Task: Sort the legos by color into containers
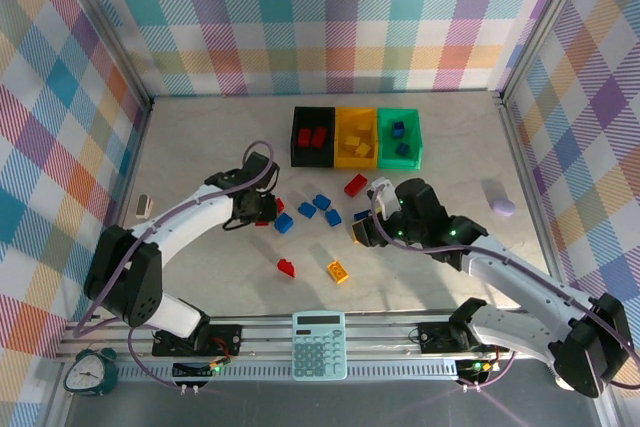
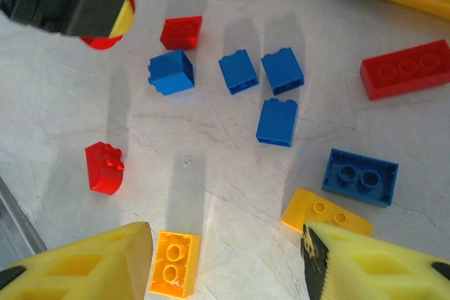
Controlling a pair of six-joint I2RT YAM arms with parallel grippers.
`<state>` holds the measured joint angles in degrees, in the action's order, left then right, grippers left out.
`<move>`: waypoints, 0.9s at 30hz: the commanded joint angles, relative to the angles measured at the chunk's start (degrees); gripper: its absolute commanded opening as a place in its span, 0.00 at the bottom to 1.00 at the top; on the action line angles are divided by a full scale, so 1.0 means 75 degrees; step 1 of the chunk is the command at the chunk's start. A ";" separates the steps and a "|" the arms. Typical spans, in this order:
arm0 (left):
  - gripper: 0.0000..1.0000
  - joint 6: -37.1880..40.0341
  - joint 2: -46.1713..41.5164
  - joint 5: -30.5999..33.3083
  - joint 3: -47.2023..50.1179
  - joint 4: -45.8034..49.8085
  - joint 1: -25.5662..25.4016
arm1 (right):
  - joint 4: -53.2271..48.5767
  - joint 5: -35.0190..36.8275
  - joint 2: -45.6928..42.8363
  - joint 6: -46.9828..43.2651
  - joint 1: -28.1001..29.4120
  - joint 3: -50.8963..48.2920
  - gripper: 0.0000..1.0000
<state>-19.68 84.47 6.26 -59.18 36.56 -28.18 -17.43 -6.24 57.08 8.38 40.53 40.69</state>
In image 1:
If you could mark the small red lego piece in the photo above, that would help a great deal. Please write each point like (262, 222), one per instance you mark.
(286, 268)

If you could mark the light teal calculator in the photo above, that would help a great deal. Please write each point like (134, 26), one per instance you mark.
(320, 347)

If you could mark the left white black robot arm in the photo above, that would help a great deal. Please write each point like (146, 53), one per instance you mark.
(190, 217)

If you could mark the aluminium frame side rail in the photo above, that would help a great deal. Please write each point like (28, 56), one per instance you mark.
(125, 177)
(520, 147)

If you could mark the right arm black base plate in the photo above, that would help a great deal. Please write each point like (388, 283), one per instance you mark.
(435, 337)

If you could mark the long red lego brick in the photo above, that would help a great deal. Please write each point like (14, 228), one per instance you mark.
(355, 184)
(303, 137)

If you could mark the black plastic bin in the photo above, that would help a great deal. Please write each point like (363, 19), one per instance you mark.
(313, 163)

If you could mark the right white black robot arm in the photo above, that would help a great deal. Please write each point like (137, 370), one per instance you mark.
(520, 272)

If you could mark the perforated metal strip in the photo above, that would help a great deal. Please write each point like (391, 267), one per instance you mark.
(260, 372)

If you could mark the yellow plastic bin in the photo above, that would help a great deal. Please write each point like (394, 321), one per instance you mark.
(355, 163)

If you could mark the small white brown block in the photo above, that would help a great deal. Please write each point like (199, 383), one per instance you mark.
(143, 207)

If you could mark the dark green alarm clock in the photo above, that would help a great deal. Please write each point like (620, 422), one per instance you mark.
(85, 374)

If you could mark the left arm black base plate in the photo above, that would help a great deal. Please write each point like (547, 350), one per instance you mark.
(230, 334)

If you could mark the green plastic bin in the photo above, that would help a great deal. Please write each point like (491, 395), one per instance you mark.
(400, 163)

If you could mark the lilac oval eraser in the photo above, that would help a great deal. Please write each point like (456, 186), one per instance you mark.
(503, 206)

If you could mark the dark blue lego brick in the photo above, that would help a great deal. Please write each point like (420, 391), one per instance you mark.
(360, 215)

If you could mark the aluminium frame post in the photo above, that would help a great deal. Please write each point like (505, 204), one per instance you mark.
(544, 22)
(106, 22)

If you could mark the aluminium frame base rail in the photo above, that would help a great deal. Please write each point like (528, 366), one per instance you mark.
(380, 334)

